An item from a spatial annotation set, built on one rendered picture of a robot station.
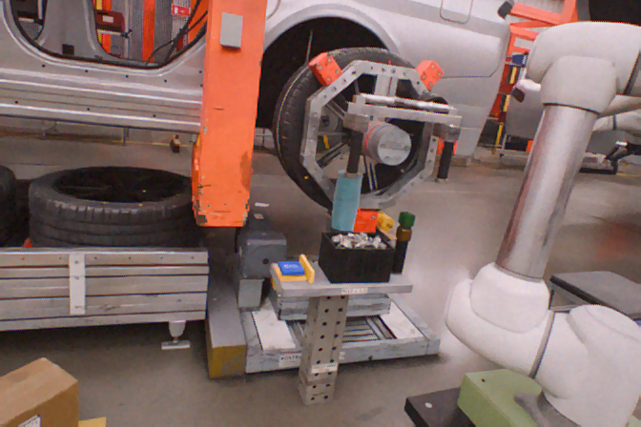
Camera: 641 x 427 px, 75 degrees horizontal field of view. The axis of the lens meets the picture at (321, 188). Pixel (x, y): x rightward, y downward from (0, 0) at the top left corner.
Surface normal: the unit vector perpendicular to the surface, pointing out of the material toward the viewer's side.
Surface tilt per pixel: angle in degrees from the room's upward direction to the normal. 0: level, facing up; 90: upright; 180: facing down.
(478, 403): 90
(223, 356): 90
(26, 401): 0
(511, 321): 78
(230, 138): 90
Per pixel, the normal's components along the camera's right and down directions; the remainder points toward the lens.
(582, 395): -0.68, 0.08
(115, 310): 0.31, 0.28
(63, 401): 0.87, 0.23
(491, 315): -0.58, -0.07
